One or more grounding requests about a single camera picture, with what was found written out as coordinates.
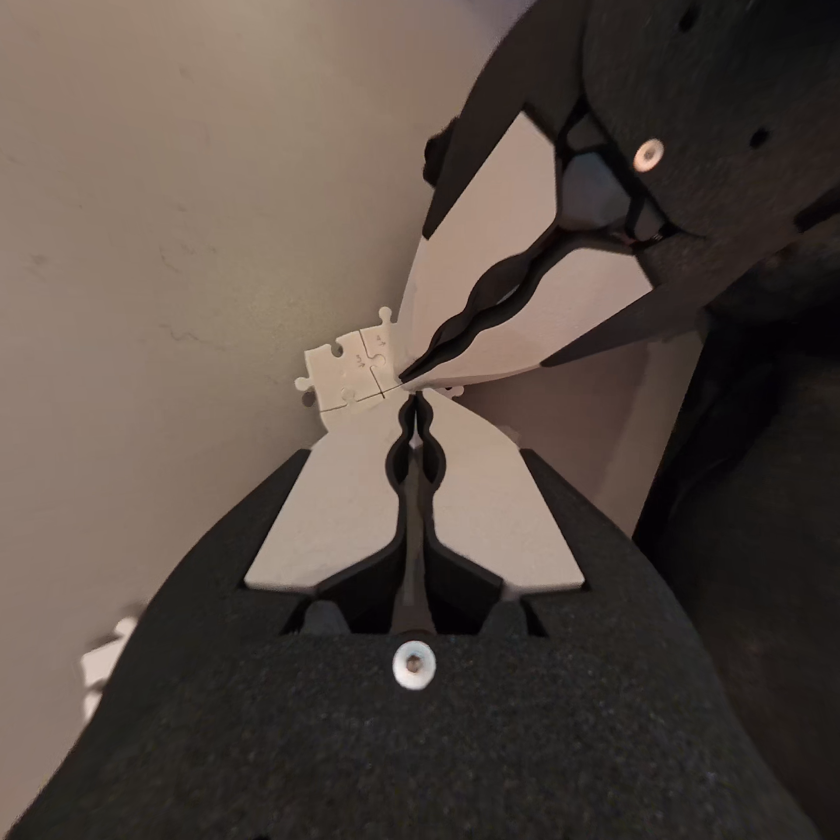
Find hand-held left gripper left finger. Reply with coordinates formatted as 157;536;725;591
243;394;416;634

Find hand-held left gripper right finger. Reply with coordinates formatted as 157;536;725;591
419;391;586;634

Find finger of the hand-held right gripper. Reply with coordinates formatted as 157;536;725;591
399;243;657;395
398;108;564;383

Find joined white puzzle pieces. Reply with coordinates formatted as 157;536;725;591
294;306;521;448
80;613;142;719

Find person's dark clothing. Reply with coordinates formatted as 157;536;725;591
631;223;840;840

